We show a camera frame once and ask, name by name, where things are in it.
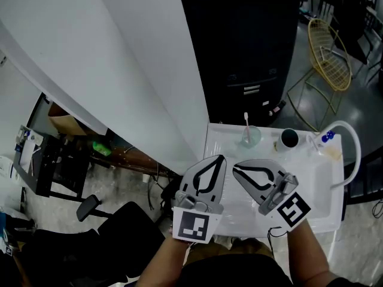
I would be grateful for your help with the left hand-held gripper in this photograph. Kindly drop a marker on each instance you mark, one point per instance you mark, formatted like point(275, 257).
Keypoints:
point(191, 224)

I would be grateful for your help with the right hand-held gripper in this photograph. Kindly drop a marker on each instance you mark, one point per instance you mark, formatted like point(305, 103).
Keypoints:
point(294, 209)

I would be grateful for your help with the clear green-tinted cup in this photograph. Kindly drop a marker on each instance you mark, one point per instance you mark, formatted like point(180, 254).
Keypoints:
point(252, 137)

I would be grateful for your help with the white cup with dark inside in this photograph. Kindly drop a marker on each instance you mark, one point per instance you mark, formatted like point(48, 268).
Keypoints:
point(287, 143)

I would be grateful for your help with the pink toothbrush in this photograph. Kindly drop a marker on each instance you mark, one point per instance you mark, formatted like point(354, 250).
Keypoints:
point(247, 124)

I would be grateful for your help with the person's right forearm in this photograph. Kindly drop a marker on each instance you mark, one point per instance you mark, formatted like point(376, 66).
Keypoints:
point(308, 256)

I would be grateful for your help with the person's left forearm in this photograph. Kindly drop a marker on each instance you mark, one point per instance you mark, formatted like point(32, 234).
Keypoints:
point(163, 262)

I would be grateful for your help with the white sink unit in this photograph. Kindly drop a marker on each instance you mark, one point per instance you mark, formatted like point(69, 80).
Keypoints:
point(317, 184)

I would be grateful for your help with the black power adapter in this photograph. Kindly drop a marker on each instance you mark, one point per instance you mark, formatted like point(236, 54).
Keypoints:
point(276, 108)

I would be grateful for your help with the blue faucet knob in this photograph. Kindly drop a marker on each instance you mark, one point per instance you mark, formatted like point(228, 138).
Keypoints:
point(328, 136)

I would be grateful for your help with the person's black shirt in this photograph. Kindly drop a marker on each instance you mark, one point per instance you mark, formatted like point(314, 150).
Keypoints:
point(233, 272)

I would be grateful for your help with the white curved faucet pipe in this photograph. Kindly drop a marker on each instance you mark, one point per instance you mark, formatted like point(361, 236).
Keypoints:
point(356, 148)

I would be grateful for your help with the green packet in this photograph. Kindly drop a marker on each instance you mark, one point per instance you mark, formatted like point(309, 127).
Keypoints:
point(101, 149)

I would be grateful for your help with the black table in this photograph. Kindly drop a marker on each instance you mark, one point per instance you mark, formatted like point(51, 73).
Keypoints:
point(366, 175)

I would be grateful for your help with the black office chair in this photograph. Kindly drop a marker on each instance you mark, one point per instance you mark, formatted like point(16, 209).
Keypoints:
point(113, 244)

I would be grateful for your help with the black cabinet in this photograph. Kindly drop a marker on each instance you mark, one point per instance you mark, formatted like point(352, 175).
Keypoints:
point(239, 55)

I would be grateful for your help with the black metal rack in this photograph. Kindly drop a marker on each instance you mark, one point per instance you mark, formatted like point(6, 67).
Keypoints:
point(57, 166)

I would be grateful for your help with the brown cardboard box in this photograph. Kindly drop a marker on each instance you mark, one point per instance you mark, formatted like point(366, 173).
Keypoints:
point(64, 120)

